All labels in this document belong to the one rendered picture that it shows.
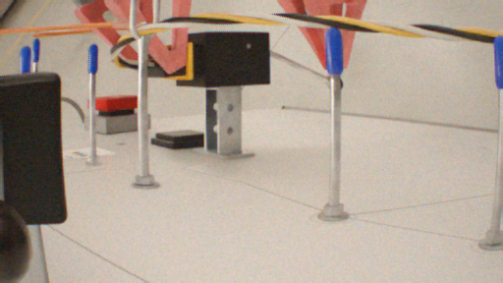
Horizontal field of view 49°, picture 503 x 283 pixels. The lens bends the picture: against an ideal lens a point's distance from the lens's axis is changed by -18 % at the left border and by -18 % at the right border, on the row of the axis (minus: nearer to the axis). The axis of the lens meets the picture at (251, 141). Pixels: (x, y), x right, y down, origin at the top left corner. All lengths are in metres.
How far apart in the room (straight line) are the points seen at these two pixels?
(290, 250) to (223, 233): 0.04
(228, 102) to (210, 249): 0.24
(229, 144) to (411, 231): 0.24
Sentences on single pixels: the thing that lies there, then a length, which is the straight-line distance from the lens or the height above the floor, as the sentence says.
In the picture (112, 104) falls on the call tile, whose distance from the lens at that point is 0.64.
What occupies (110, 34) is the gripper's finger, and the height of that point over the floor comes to 1.22.
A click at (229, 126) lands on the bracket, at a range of 0.48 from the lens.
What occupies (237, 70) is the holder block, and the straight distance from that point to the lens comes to 0.47.
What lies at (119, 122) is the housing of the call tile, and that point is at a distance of 0.64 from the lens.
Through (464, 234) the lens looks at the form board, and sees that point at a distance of 0.27.
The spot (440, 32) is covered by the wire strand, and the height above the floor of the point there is 1.21.
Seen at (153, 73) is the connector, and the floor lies 1.18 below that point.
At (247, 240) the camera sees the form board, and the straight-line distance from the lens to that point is 0.26.
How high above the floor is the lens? 1.38
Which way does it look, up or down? 36 degrees down
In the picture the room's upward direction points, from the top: 46 degrees counter-clockwise
